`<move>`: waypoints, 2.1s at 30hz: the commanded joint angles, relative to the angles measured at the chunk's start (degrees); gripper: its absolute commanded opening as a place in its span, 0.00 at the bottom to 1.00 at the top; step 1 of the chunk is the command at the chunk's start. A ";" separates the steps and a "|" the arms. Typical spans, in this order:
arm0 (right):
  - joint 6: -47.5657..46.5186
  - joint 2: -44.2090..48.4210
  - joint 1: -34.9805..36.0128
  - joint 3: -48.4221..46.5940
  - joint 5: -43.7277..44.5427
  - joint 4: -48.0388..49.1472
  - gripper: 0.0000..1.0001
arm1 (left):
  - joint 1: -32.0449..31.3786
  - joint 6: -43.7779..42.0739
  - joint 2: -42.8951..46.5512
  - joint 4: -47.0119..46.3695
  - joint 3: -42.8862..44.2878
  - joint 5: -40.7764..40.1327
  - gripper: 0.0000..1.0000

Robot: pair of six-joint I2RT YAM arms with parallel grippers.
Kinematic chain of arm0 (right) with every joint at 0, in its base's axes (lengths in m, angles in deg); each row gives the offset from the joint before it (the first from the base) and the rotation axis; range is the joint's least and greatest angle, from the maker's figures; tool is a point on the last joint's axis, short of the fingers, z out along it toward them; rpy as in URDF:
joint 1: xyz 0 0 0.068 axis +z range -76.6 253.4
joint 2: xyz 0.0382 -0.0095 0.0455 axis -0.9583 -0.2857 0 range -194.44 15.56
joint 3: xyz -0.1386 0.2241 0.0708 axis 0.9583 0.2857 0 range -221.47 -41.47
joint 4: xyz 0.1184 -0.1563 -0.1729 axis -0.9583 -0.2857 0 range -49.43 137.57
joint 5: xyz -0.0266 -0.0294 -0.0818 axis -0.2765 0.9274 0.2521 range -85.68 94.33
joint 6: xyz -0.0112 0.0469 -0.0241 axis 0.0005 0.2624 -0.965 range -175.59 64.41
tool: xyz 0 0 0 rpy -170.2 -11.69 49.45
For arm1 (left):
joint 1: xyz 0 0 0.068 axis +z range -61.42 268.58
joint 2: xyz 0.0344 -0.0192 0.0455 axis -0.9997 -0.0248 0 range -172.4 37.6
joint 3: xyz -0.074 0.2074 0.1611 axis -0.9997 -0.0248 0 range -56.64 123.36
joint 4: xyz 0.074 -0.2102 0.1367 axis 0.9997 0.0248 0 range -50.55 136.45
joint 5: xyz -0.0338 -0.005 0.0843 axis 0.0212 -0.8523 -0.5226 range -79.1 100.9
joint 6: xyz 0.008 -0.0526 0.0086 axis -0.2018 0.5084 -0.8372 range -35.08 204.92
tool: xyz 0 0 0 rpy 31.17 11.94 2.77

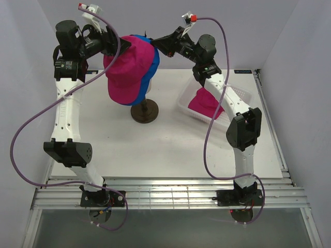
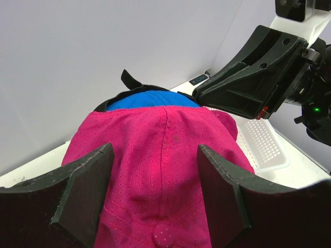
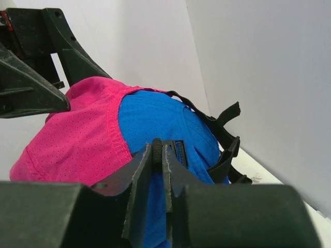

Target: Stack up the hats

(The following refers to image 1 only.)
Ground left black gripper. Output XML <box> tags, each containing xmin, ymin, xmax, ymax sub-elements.
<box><xmin>77</xmin><ymin>20</ymin><xmax>132</xmax><ymax>59</ymax></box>

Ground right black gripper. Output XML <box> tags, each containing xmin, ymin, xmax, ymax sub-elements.
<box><xmin>151</xmin><ymin>26</ymin><xmax>201</xmax><ymax>65</ymax></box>

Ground magenta cap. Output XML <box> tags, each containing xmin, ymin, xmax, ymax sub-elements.
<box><xmin>188</xmin><ymin>88</ymin><xmax>219</xmax><ymax>118</ymax></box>
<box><xmin>106</xmin><ymin>35</ymin><xmax>154</xmax><ymax>105</ymax></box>

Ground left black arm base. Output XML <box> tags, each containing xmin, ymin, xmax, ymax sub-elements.
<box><xmin>80</xmin><ymin>190</ymin><xmax>126</xmax><ymax>207</ymax></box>

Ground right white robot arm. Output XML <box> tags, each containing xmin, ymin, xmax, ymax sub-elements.
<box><xmin>151</xmin><ymin>26</ymin><xmax>262</xmax><ymax>205</ymax></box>

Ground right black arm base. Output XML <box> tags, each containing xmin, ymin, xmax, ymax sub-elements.
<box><xmin>212</xmin><ymin>189</ymin><xmax>264</xmax><ymax>207</ymax></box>

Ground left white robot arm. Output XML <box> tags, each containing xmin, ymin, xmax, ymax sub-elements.
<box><xmin>43</xmin><ymin>20</ymin><xmax>131</xmax><ymax>207</ymax></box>

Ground white plastic basket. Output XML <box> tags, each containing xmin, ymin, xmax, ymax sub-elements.
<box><xmin>177</xmin><ymin>76</ymin><xmax>254</xmax><ymax>130</ymax></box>

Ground cream mannequin head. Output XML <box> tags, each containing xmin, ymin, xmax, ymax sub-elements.
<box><xmin>145</xmin><ymin>79</ymin><xmax>152</xmax><ymax>94</ymax></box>

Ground dark round wooden stand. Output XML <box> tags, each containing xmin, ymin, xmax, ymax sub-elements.
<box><xmin>130</xmin><ymin>99</ymin><xmax>159</xmax><ymax>124</ymax></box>

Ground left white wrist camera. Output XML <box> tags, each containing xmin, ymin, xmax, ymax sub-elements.
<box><xmin>79</xmin><ymin>3</ymin><xmax>104</xmax><ymax>33</ymax></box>

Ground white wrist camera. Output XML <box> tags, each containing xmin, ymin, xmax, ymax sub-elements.
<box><xmin>182</xmin><ymin>11</ymin><xmax>197</xmax><ymax>37</ymax></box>
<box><xmin>79</xmin><ymin>3</ymin><xmax>104</xmax><ymax>33</ymax></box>

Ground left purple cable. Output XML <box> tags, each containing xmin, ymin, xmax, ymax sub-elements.
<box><xmin>10</xmin><ymin>6</ymin><xmax>129</xmax><ymax>230</ymax></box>

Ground purple cable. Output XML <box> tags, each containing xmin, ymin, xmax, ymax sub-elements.
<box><xmin>196</xmin><ymin>17</ymin><xmax>266</xmax><ymax>225</ymax></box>
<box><xmin>10</xmin><ymin>6</ymin><xmax>129</xmax><ymax>230</ymax></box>

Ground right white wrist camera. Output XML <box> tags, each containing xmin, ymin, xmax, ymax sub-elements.
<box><xmin>182</xmin><ymin>11</ymin><xmax>197</xmax><ymax>37</ymax></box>

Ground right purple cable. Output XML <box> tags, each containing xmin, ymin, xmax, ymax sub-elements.
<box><xmin>196</xmin><ymin>17</ymin><xmax>266</xmax><ymax>225</ymax></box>

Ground aluminium frame rails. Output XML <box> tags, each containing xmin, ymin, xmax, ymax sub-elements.
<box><xmin>23</xmin><ymin>70</ymin><xmax>323</xmax><ymax>247</ymax></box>

